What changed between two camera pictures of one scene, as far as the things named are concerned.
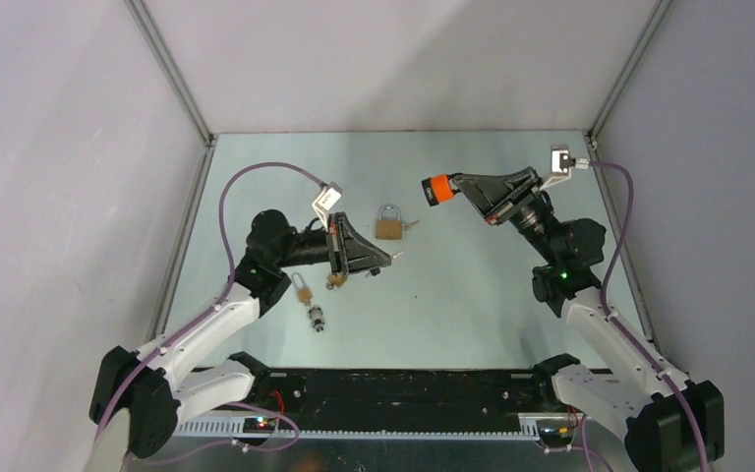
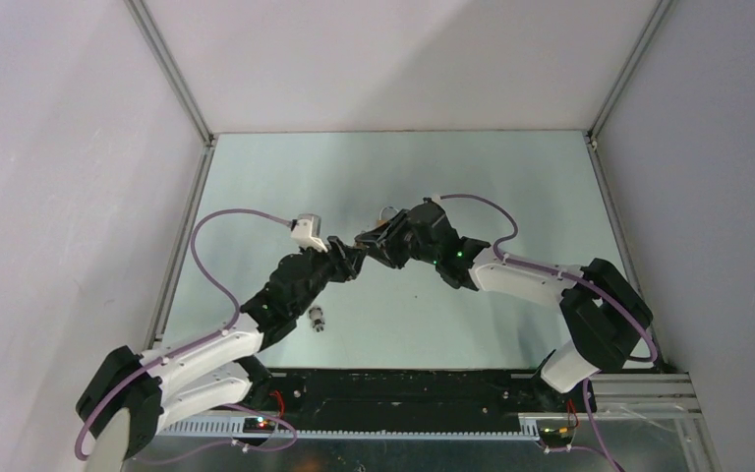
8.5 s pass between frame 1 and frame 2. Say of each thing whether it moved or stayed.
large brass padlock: stayed
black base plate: stayed
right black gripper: moved
